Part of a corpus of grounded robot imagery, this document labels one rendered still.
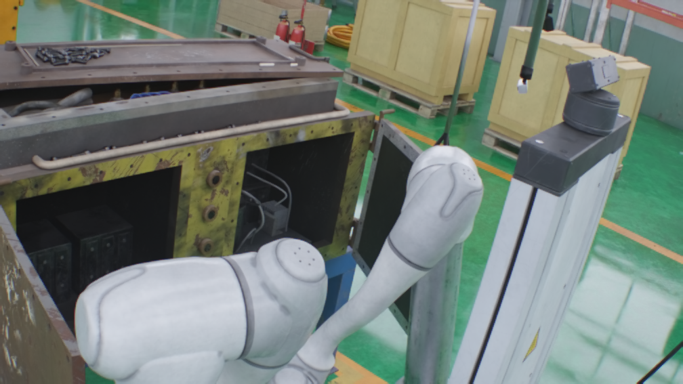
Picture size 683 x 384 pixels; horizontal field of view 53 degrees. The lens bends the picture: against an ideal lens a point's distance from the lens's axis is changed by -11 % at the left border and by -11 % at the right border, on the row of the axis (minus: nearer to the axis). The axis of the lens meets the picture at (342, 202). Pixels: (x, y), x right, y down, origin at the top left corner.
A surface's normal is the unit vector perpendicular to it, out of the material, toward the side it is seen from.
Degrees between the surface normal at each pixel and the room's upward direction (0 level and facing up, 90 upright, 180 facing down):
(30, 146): 90
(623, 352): 0
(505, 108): 90
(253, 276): 23
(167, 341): 77
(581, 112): 90
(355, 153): 90
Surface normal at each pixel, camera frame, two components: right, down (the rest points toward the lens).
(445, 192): -0.31, -0.10
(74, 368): 0.61, 0.42
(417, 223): -0.61, -0.03
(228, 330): 0.67, 0.18
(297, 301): 0.36, 0.37
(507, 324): -0.55, 0.24
